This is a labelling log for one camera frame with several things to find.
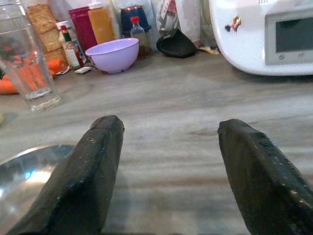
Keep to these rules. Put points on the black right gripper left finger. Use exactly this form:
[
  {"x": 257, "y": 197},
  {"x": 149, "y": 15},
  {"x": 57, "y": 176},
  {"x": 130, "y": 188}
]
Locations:
[{"x": 83, "y": 176}]

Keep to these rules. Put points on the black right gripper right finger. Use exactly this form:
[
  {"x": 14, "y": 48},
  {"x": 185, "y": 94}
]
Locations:
[{"x": 264, "y": 181}]

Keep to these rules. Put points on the round stainless steel plate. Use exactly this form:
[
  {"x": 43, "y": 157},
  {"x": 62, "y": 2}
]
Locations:
[{"x": 22, "y": 171}]

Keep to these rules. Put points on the small white packet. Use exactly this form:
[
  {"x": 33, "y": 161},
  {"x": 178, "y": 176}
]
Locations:
[{"x": 84, "y": 70}]

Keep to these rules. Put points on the orange carrot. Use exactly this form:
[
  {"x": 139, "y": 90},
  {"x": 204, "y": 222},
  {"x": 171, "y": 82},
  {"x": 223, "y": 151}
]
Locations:
[
  {"x": 7, "y": 85},
  {"x": 57, "y": 66}
]

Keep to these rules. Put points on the small hot sauce bottle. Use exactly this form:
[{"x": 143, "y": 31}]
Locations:
[{"x": 72, "y": 52}]

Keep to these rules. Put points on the small purple plastic bowl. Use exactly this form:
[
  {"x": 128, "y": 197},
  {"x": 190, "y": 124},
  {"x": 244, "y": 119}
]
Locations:
[{"x": 115, "y": 55}]

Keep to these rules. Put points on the white kitchen cooking appliance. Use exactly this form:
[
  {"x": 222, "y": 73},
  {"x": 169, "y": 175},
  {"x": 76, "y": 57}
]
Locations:
[{"x": 244, "y": 44}]

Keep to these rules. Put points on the clear drinking glass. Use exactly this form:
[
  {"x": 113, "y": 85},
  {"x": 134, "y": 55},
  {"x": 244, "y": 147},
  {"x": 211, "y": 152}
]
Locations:
[{"x": 27, "y": 49}]

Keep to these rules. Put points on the yellow patterned cloth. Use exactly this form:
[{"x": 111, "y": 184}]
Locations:
[{"x": 207, "y": 50}]

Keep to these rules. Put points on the small red-capped glass bottle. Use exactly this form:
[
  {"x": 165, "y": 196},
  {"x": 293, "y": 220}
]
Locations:
[{"x": 140, "y": 39}]

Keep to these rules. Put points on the maroon plastic container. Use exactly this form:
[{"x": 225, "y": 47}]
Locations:
[{"x": 83, "y": 27}]

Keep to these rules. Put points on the orange squeeze bottle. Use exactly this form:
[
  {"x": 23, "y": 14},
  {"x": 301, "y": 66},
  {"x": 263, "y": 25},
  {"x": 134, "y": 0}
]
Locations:
[{"x": 100, "y": 23}]

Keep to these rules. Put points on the red-lidded jar of crackers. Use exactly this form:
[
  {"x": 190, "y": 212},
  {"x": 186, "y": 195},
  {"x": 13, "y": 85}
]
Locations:
[{"x": 42, "y": 22}]

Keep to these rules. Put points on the black oven mitt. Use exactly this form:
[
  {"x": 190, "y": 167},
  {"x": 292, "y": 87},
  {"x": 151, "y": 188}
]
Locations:
[{"x": 176, "y": 46}]

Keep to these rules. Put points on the dark blue jar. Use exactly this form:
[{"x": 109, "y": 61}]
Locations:
[{"x": 139, "y": 19}]

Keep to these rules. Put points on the clear plastic bag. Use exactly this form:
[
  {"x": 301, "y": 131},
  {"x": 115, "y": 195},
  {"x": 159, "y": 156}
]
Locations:
[{"x": 190, "y": 19}]

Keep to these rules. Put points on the clear bag with red packet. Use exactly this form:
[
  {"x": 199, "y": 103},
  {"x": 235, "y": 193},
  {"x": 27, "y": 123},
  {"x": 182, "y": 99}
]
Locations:
[{"x": 166, "y": 14}]

